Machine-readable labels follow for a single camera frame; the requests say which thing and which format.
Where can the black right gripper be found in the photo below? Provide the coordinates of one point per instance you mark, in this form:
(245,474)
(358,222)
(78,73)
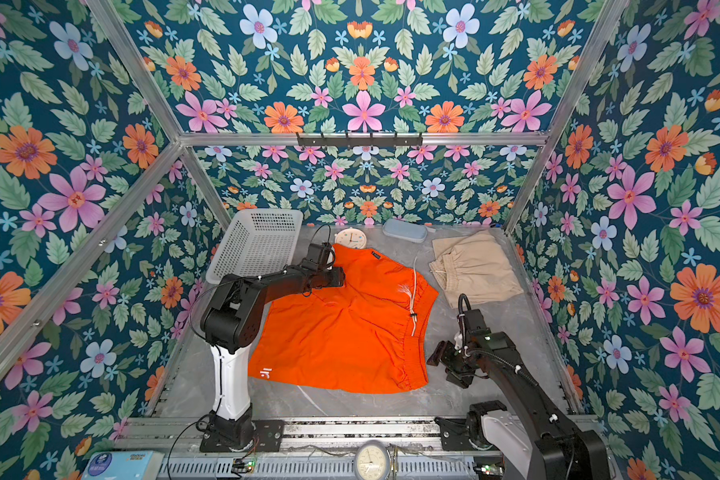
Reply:
(441,352)

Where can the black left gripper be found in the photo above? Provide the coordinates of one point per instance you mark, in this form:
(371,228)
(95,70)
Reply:
(336,277)

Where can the beige drawstring shorts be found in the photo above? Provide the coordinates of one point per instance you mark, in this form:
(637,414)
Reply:
(475,266)

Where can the orange shorts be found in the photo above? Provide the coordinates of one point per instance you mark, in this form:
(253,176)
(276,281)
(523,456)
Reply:
(365,337)

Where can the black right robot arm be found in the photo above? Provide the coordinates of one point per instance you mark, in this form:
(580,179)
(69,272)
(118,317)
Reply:
(533,435)

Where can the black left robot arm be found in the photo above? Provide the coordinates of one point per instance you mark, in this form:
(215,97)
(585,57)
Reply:
(230,325)

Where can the pink round alarm clock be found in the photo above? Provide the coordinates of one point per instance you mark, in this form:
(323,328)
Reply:
(352,238)

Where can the white plastic laundry basket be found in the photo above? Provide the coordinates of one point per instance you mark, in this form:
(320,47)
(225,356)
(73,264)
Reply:
(257,242)

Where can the grey-blue pencil case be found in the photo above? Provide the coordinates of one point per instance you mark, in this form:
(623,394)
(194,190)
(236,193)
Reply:
(403,230)

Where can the beige round front clock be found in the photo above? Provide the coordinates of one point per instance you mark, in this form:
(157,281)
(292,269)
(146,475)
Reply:
(372,461)

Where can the blue tissue pack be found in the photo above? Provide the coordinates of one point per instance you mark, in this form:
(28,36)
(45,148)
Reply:
(124,465)

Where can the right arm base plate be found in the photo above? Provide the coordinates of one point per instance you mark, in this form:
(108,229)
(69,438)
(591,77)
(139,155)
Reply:
(462,434)

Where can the black wall hook rail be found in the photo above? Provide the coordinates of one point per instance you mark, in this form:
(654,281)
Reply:
(347,140)

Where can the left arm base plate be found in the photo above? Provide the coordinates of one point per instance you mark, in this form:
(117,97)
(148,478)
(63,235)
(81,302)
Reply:
(227,436)

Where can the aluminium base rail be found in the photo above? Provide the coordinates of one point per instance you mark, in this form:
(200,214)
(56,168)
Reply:
(317,448)

